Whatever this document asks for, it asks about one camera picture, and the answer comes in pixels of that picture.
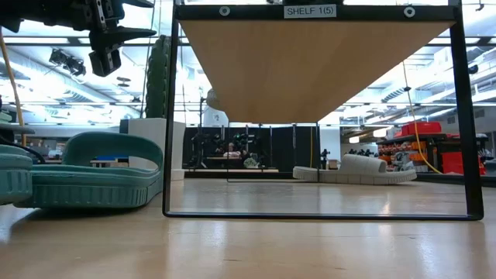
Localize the black aluminium table frame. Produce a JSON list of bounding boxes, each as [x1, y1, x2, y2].
[[170, 169, 496, 189]]

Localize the black partition panels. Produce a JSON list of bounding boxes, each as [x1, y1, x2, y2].
[[181, 126, 322, 174]]

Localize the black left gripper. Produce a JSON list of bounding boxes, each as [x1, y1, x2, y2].
[[57, 0, 158, 78]]

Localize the black ceiling-hung device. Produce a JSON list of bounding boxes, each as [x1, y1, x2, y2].
[[48, 48, 88, 78]]

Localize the rack with red bins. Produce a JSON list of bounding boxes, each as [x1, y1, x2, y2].
[[377, 121, 488, 176]]

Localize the wooden shelf black metal frame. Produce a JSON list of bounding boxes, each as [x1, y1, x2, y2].
[[162, 0, 484, 222]]

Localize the person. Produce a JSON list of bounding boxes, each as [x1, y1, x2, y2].
[[222, 142, 242, 159]]

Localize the green cactus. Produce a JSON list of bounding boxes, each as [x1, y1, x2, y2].
[[145, 34, 171, 119]]

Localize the hanging yellow cable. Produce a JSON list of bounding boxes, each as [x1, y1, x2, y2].
[[401, 61, 443, 174]]

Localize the green rubber slide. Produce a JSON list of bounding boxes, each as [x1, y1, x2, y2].
[[0, 143, 34, 205], [15, 131, 164, 209]]

